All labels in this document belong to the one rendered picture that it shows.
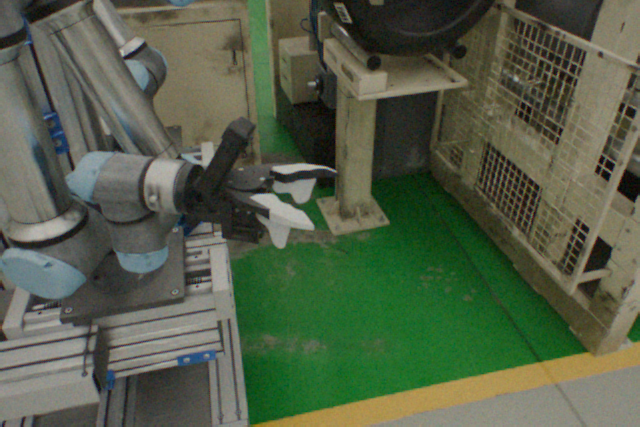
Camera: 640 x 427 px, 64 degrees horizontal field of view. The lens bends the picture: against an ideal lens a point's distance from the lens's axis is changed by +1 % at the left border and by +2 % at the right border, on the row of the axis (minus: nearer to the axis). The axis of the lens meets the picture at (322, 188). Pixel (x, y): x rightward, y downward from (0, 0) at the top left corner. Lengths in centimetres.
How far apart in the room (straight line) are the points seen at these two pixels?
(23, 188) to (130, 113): 18
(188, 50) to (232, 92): 25
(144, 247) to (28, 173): 18
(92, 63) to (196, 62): 136
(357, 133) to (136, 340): 123
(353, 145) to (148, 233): 139
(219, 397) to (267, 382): 30
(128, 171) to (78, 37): 21
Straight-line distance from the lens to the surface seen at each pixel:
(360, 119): 202
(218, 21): 213
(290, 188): 72
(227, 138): 64
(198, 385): 152
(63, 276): 87
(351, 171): 213
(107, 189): 74
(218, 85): 221
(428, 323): 192
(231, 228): 68
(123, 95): 83
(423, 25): 176
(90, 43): 82
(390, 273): 207
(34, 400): 113
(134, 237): 78
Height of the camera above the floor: 144
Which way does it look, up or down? 35 degrees down
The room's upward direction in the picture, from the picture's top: straight up
